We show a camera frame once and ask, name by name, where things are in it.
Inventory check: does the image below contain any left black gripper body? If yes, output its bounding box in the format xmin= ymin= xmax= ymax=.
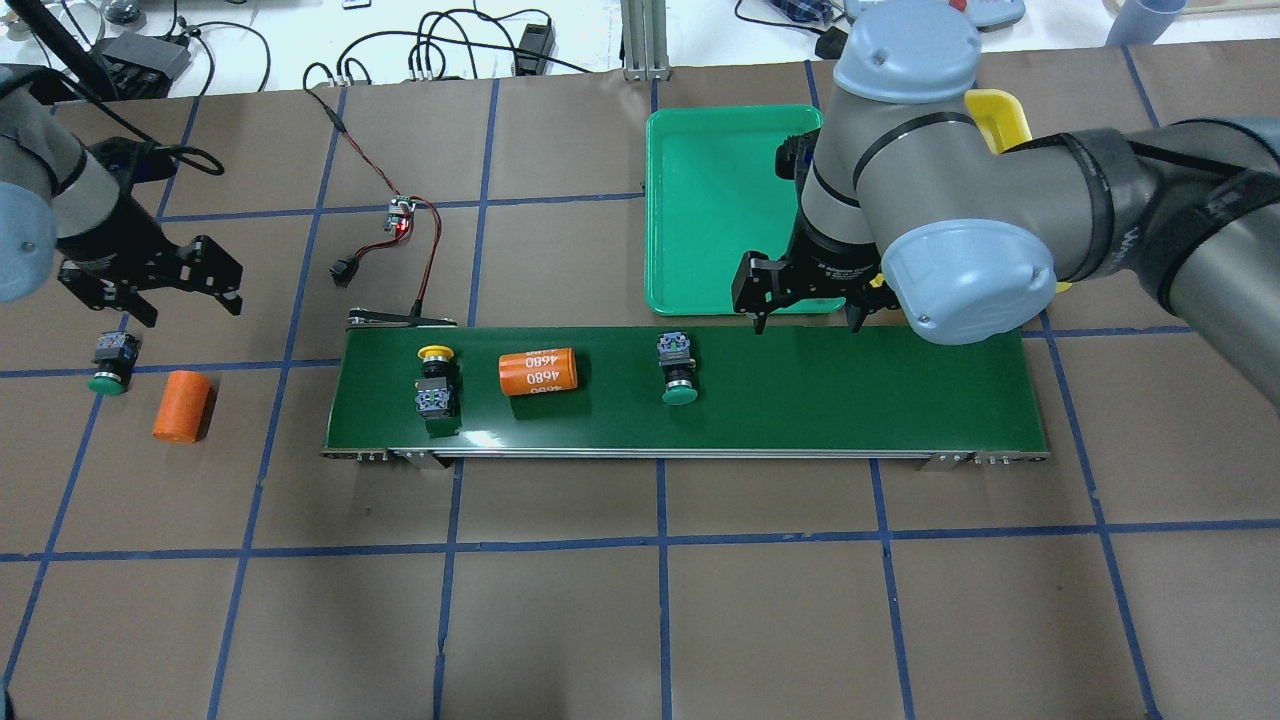
xmin=58 ymin=192 xmax=196 ymax=301

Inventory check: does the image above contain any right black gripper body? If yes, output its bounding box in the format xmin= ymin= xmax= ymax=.
xmin=780 ymin=215 xmax=881 ymax=305

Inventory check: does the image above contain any orange cylinder with white print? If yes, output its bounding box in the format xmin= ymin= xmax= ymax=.
xmin=497 ymin=347 xmax=580 ymax=397

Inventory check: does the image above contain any yellow push button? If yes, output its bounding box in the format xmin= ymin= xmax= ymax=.
xmin=413 ymin=345 xmax=460 ymax=421

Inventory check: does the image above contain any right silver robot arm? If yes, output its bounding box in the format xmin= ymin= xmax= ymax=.
xmin=732 ymin=1 xmax=1279 ymax=401

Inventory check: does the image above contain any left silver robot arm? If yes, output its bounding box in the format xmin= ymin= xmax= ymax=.
xmin=1 ymin=64 xmax=243 ymax=327

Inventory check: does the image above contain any green plastic tray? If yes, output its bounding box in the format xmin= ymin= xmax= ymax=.
xmin=645 ymin=104 xmax=822 ymax=316

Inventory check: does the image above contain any plain orange cylinder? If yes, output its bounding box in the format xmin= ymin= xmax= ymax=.
xmin=152 ymin=370 xmax=212 ymax=445

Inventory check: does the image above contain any small controller circuit board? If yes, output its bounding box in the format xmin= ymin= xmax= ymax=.
xmin=385 ymin=195 xmax=417 ymax=237

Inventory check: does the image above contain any green conveyor belt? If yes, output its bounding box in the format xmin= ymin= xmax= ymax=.
xmin=323 ymin=324 xmax=1050 ymax=468

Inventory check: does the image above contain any yellow plastic tray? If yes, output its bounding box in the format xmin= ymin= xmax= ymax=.
xmin=844 ymin=90 xmax=1089 ymax=314

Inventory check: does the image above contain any black power adapter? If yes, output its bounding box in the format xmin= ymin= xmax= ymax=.
xmin=512 ymin=22 xmax=556 ymax=77

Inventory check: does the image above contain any black cable connector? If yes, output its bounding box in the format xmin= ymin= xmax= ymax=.
xmin=329 ymin=255 xmax=361 ymax=287

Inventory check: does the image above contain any red black power cable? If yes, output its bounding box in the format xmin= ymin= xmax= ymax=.
xmin=303 ymin=88 xmax=442 ymax=322

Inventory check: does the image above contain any aluminium frame post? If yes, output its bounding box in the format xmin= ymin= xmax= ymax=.
xmin=620 ymin=0 xmax=671 ymax=82

